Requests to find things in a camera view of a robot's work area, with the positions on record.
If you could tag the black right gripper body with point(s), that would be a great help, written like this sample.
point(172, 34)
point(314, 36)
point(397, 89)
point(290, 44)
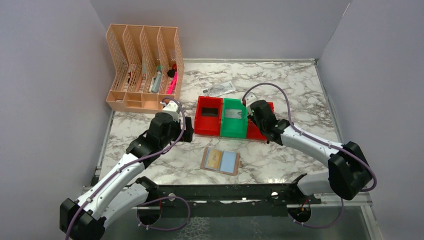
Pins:
point(261, 112)

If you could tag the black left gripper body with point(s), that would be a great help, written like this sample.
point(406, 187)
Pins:
point(188, 129)

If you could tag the tan leather card holder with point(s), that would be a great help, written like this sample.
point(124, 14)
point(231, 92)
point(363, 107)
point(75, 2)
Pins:
point(230, 162)

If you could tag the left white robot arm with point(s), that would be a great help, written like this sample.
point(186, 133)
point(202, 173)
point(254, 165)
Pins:
point(87, 217)

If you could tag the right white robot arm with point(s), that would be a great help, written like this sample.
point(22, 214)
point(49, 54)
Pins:
point(348, 171)

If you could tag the black card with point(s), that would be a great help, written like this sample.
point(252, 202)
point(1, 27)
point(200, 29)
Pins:
point(210, 112)

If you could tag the silver VIP card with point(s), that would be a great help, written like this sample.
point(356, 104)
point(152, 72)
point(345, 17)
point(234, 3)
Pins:
point(233, 113)

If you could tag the right red plastic bin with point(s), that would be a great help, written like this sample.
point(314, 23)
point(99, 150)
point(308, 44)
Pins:
point(253, 132)

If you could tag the red plastic bin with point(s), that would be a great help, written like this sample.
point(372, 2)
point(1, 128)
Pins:
point(209, 126)
point(253, 132)

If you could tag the left red plastic bin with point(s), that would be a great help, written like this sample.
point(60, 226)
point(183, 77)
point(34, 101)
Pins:
point(209, 126)

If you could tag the pink highlighter pen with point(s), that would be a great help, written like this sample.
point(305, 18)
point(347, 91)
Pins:
point(173, 83)

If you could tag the green plastic bin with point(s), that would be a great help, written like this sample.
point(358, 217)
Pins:
point(234, 121)

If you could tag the grey green marker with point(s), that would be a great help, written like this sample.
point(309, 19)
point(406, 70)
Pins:
point(156, 81)

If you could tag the black binder clip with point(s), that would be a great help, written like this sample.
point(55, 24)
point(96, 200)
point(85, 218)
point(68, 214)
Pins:
point(173, 71)

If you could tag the clear protractor ruler packet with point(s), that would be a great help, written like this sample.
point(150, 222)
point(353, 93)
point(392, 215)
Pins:
point(218, 89)

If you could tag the peach plastic file organizer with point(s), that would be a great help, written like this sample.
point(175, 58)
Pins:
point(137, 51)

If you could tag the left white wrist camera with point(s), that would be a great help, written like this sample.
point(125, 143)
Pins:
point(172, 109)

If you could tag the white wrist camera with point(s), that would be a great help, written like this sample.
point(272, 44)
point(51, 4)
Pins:
point(249, 99)
point(172, 109)

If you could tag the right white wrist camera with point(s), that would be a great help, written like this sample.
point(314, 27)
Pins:
point(249, 99)

